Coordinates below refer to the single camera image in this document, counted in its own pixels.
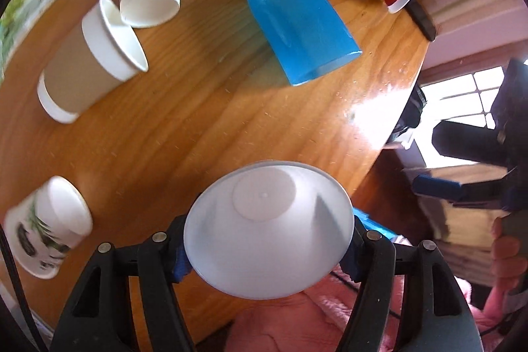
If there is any panda print paper cup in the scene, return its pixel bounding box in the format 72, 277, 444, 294
3, 176, 93, 280

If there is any person right hand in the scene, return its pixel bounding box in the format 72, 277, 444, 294
491, 218, 527, 292

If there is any white plastic cup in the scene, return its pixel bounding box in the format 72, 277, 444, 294
183, 161, 354, 300

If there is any pink clothing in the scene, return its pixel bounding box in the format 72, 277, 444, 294
224, 267, 505, 351

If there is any blue plastic cup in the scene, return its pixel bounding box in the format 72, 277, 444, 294
247, 0, 362, 86

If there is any brown sleeve paper cup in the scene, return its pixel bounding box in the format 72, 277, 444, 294
37, 0, 149, 124

